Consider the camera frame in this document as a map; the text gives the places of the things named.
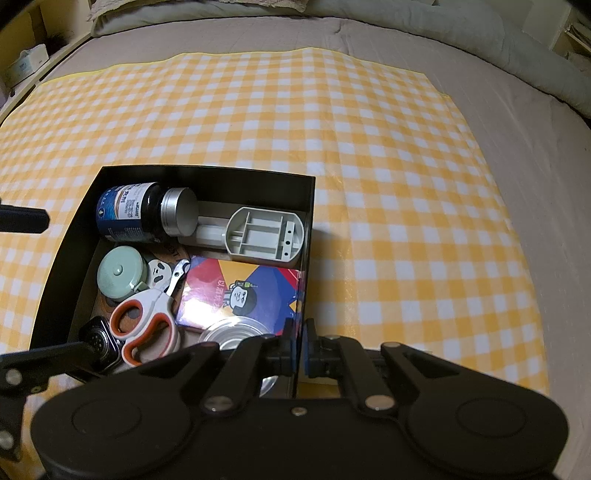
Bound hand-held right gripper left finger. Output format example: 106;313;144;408
135;318;301;414

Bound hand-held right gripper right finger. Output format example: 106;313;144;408
301;318;463;412

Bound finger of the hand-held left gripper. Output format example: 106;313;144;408
0;340;110;462
0;205;51;234

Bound black smartwatch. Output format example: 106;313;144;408
78;316;123;374

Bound red and blue card box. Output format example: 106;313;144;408
176;256;306;339

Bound dark blue supplement bottle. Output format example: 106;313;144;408
95;182;200;243

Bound mint green tape measure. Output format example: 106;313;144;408
97;246;149;296

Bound white and orange scissors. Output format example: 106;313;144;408
109;258;191;366

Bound grey plastic holder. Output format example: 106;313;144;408
178;206;306;265

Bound round panda coaster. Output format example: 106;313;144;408
95;244;193;325

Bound black cardboard box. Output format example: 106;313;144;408
30;165;317;400

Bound white tissue box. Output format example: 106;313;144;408
2;44;49;86

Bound yellow checked mat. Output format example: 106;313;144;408
0;46;552;480

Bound wooden shelf unit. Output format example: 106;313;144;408
0;0;95;121

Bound grey pillow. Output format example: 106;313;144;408
91;6;345;38
305;0;591;121

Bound cream textured pillow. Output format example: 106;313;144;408
88;0;310;22

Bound white bedside shelf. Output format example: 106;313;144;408
549;0;591;62

